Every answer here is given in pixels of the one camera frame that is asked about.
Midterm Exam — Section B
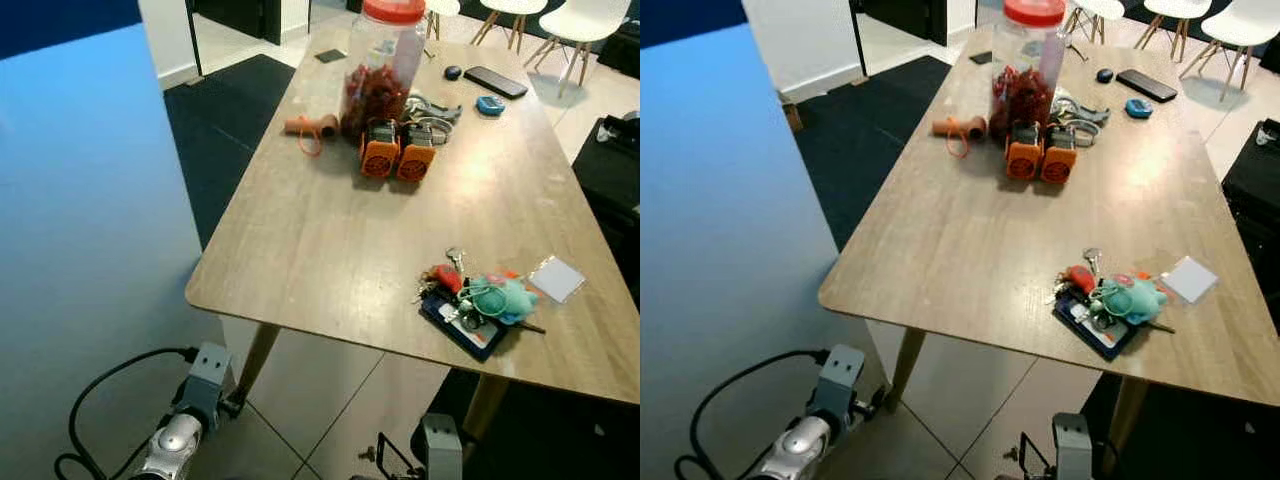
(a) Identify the wooden table leg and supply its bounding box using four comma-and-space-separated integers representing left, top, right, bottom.
1104, 377, 1152, 453
233, 322, 283, 402
885, 325, 932, 412
461, 375, 513, 442

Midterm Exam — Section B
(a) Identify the light wooden table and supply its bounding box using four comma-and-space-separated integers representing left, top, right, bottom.
818, 22, 1280, 410
185, 20, 641, 407

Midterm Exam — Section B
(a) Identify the dark blue card holder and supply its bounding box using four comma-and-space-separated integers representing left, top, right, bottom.
1052, 295, 1142, 363
419, 293, 512, 363

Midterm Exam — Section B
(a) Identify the orange and black device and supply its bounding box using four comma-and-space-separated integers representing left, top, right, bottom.
1004, 122, 1046, 183
1040, 127, 1082, 186
359, 122, 402, 182
396, 125, 439, 185

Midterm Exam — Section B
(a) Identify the orange-brown tube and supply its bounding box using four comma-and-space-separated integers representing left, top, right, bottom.
932, 115, 990, 160
284, 113, 342, 158

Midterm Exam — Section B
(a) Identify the black side unit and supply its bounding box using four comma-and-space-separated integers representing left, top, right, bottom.
1222, 118, 1280, 243
570, 112, 641, 303

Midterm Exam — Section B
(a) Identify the clear badge holder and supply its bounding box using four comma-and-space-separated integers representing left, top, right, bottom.
1160, 256, 1222, 306
526, 256, 589, 306

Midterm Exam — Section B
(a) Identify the grey metal tool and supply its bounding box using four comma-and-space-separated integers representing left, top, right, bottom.
405, 90, 465, 132
1050, 88, 1112, 137

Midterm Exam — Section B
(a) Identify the clear jar with red lid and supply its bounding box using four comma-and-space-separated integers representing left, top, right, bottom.
340, 0, 430, 142
988, 0, 1070, 142

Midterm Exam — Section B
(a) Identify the black door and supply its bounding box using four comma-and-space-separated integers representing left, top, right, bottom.
852, 0, 950, 47
187, 0, 284, 47

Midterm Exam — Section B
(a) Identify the black phone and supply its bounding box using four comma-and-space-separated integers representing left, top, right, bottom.
1116, 68, 1180, 104
463, 66, 530, 101

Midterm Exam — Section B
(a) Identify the white chair with wooden legs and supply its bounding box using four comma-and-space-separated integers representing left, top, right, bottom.
1140, 0, 1207, 64
525, 0, 635, 97
1180, 0, 1280, 102
472, 0, 550, 54
1062, 0, 1124, 47
424, 0, 462, 42

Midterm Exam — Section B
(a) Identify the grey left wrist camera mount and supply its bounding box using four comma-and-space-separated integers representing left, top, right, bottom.
808, 345, 868, 442
172, 343, 233, 437

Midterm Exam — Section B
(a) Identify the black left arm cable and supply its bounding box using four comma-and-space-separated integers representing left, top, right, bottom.
55, 346, 200, 480
674, 349, 832, 480

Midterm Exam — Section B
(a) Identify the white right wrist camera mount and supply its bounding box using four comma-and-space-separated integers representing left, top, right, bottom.
1050, 413, 1094, 480
418, 413, 464, 480

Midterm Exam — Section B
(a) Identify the teal plush keychain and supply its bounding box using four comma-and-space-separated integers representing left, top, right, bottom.
1090, 277, 1170, 328
460, 275, 542, 328

